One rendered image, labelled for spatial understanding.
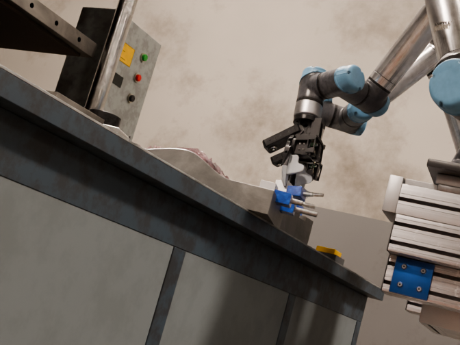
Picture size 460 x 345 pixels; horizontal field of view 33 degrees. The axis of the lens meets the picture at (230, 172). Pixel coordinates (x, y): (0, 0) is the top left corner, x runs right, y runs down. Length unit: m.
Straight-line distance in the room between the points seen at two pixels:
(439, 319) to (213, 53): 3.37
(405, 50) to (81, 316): 1.21
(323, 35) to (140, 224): 3.52
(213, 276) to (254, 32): 3.40
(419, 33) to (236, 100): 2.78
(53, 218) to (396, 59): 1.21
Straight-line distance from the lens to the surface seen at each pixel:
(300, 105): 2.13
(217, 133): 4.82
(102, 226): 1.35
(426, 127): 4.52
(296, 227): 2.12
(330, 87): 2.10
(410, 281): 1.87
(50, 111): 1.13
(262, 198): 1.69
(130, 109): 2.85
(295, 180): 2.10
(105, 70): 2.53
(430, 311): 1.95
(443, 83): 1.83
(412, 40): 2.17
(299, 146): 2.08
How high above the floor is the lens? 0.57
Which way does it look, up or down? 10 degrees up
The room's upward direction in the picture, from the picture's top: 16 degrees clockwise
